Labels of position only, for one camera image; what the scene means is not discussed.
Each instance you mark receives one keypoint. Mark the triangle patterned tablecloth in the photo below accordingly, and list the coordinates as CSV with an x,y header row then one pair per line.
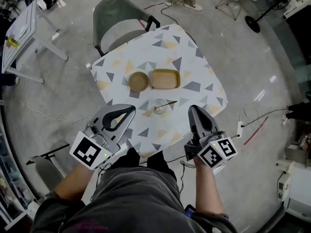
x,y
155,57

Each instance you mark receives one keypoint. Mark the green armchair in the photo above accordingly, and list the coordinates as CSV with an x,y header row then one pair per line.
x,y
114,11

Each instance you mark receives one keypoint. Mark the yellow bottle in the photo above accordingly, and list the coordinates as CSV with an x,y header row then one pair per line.
x,y
13,42

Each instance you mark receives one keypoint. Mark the white plate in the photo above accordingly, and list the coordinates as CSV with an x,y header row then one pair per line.
x,y
23,31

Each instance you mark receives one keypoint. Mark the black standing fan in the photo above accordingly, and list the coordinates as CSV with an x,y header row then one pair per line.
x,y
252,24

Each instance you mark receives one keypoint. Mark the blue handheld device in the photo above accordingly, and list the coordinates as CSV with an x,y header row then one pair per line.
x,y
190,211

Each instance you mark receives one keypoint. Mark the white square table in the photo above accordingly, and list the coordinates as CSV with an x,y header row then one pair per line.
x,y
24,16

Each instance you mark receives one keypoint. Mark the white appliance stack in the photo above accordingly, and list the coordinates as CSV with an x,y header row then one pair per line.
x,y
298,186

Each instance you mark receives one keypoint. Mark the round tan bowl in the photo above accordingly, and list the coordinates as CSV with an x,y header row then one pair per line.
x,y
138,81

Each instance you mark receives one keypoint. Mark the person's left forearm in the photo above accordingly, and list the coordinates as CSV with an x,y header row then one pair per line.
x,y
73,183

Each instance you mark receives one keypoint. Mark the person's black shorts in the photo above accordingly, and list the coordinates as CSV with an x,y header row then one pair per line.
x,y
155,162

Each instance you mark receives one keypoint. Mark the small gold spoon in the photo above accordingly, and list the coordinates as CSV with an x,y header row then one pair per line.
x,y
167,104

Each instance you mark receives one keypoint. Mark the red stick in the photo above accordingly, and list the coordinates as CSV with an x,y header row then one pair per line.
x,y
256,131

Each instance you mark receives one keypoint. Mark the white power strip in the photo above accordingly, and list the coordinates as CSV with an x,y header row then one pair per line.
x,y
240,128

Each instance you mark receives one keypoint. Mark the cardboard box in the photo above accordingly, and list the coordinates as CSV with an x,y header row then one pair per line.
x,y
297,152

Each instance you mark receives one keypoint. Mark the rectangular tan tray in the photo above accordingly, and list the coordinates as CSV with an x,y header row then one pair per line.
x,y
166,79

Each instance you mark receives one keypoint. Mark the grey chair with black legs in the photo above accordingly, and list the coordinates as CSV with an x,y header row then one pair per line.
x,y
48,173

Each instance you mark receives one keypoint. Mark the glass shelf cabinet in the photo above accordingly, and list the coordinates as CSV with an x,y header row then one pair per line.
x,y
11,178

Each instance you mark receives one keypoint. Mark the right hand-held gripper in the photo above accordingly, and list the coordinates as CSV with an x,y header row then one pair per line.
x,y
215,155

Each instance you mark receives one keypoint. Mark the person's right forearm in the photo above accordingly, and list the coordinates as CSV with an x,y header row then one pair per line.
x,y
207,188

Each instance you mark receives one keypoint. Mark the person's grey shirt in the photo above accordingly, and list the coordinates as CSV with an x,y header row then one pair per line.
x,y
133,203

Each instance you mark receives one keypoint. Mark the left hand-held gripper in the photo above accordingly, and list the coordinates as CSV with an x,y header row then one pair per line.
x,y
87,152

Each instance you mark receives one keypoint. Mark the clear glass cup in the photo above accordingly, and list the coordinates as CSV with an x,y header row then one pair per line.
x,y
163,111

